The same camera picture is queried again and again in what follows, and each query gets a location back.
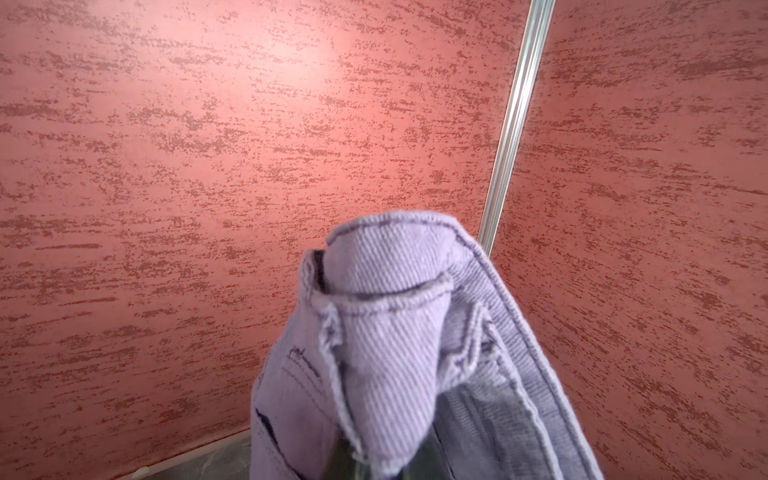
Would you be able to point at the purple trousers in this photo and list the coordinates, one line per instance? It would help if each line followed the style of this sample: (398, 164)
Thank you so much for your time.
(406, 357)

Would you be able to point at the right corner aluminium profile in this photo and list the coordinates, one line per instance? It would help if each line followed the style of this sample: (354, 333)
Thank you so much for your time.
(535, 34)

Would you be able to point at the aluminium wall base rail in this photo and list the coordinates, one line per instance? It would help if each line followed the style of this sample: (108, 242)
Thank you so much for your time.
(146, 471)

